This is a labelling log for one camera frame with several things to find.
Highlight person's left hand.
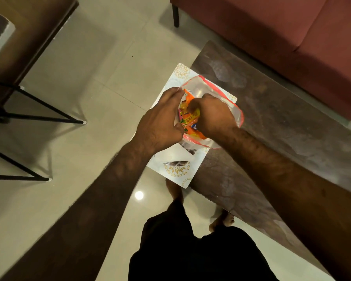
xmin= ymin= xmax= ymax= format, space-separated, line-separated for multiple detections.
xmin=132 ymin=87 xmax=185 ymax=157

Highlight red fabric sofa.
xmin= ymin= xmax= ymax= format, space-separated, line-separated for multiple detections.
xmin=170 ymin=0 xmax=351 ymax=128

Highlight person's left foot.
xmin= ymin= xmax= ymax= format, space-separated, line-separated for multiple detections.
xmin=165 ymin=178 xmax=184 ymax=204

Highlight wooden table with black legs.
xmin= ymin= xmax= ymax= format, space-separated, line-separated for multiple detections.
xmin=0 ymin=0 xmax=87 ymax=182

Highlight person's right forearm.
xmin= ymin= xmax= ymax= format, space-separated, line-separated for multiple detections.
xmin=212 ymin=126 xmax=351 ymax=281

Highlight person's left forearm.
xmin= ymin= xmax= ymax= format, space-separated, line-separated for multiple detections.
xmin=0 ymin=139 xmax=155 ymax=281

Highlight person's foot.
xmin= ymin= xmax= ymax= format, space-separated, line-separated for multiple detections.
xmin=208 ymin=210 xmax=235 ymax=233
xmin=165 ymin=178 xmax=184 ymax=204

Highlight clear zip bag red edge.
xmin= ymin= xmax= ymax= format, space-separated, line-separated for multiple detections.
xmin=174 ymin=75 xmax=245 ymax=150

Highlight orange snack packet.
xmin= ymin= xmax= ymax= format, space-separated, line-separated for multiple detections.
xmin=178 ymin=89 xmax=207 ymax=140

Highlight person's black shorts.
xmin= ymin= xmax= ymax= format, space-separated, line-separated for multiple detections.
xmin=128 ymin=199 xmax=280 ymax=281

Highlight person's right hand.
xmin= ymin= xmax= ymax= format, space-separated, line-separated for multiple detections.
xmin=187 ymin=93 xmax=238 ymax=141

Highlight person's right foot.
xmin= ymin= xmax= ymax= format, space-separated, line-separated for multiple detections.
xmin=208 ymin=210 xmax=235 ymax=233

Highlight white box with gold pattern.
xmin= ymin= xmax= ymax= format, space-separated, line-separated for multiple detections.
xmin=131 ymin=63 xmax=238 ymax=189

